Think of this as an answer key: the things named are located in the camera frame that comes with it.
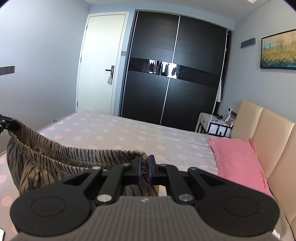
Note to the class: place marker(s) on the beige padded headboard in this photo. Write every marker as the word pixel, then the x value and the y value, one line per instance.
pixel 274 139

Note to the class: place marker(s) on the white bedside table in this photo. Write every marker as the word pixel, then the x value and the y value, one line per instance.
pixel 210 125

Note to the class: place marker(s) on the polka dot bed sheet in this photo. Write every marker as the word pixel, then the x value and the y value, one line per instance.
pixel 97 131

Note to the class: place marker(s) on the white door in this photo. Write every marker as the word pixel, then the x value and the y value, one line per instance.
pixel 101 47

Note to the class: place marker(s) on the wall switch panel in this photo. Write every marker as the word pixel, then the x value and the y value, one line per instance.
pixel 7 70

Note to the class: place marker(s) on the black sliding wardrobe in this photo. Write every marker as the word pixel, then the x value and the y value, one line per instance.
pixel 174 69

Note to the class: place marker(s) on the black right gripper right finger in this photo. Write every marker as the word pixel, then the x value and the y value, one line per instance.
pixel 224 205

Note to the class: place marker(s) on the small picture frame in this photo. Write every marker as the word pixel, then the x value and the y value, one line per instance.
pixel 230 120

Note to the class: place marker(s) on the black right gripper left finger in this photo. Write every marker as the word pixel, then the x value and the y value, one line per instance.
pixel 64 206

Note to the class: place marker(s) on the tan striped pants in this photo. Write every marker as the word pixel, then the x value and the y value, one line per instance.
pixel 35 161

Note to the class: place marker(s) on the pink pillow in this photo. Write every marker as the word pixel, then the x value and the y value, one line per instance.
pixel 237 161

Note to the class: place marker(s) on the dark wall lamp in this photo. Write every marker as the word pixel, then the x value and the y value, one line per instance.
pixel 248 42

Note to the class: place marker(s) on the framed landscape painting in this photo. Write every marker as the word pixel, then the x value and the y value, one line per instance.
pixel 278 51

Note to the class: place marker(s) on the hanging pouch on handle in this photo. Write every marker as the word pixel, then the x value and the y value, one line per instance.
pixel 110 79

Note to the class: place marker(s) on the black door handle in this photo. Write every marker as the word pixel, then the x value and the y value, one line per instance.
pixel 111 69

